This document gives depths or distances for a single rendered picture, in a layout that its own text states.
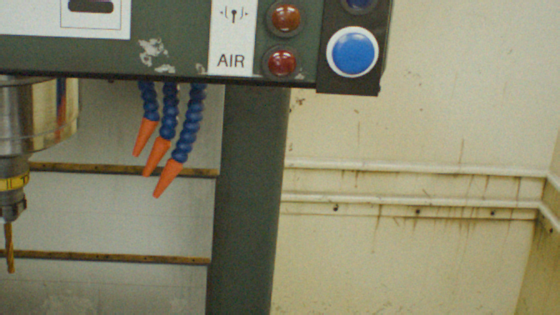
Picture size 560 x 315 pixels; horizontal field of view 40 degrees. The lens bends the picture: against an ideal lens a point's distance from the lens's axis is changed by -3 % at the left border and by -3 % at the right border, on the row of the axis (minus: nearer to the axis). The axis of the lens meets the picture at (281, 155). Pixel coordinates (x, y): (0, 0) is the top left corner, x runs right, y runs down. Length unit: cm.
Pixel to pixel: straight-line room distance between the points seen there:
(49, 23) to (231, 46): 12
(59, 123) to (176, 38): 23
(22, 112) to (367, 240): 123
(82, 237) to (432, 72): 80
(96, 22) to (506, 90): 132
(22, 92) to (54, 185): 61
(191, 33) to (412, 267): 142
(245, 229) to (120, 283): 24
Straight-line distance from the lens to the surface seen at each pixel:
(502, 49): 173
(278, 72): 55
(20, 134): 73
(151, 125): 77
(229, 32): 54
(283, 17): 54
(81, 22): 55
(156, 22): 54
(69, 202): 132
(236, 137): 130
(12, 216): 83
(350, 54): 55
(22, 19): 55
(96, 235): 135
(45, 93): 73
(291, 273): 186
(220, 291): 144
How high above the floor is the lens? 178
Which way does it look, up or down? 23 degrees down
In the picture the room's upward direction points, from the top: 5 degrees clockwise
